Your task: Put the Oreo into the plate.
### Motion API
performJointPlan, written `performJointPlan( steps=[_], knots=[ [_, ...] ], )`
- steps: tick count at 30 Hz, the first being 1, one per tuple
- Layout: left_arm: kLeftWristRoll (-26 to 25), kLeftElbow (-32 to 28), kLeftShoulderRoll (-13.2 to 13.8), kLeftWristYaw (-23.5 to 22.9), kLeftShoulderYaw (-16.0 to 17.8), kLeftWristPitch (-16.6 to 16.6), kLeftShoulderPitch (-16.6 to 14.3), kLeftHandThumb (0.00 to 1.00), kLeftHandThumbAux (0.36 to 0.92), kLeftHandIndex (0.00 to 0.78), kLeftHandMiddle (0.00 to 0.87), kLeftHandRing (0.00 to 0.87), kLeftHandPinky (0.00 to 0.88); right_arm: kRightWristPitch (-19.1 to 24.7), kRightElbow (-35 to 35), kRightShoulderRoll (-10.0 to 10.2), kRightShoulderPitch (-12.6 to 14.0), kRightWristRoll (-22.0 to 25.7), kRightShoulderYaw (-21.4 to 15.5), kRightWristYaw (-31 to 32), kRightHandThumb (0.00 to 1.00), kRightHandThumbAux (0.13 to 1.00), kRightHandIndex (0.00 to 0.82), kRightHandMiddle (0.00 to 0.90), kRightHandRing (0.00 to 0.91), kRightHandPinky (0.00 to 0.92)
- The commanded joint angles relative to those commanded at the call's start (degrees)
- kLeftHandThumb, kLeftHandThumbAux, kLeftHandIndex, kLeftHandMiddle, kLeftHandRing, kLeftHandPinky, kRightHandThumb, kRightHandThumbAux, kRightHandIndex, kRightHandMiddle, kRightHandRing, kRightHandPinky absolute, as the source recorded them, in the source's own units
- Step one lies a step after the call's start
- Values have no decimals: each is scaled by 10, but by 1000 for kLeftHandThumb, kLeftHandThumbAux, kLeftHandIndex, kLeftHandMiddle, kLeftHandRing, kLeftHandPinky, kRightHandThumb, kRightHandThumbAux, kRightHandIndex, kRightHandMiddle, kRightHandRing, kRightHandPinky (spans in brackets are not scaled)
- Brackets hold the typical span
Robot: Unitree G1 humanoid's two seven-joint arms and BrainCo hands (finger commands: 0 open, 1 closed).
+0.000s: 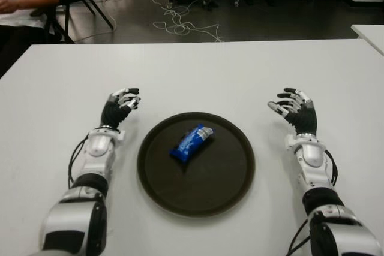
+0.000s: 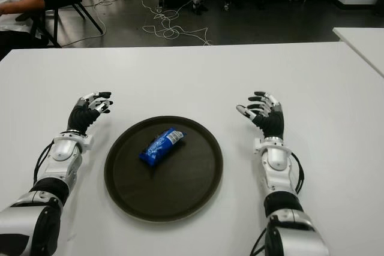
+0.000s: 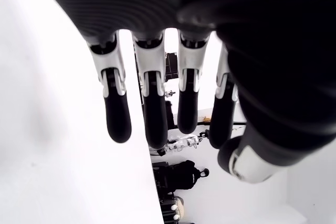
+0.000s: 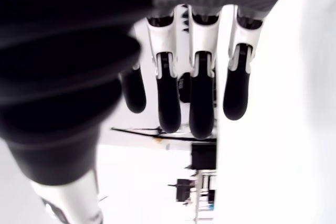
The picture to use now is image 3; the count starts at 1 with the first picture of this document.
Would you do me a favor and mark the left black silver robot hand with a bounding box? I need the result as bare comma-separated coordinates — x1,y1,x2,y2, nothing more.
34,0,336,184

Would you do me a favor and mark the dark equipment rack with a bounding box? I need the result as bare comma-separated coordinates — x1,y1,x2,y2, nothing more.
164,52,180,80

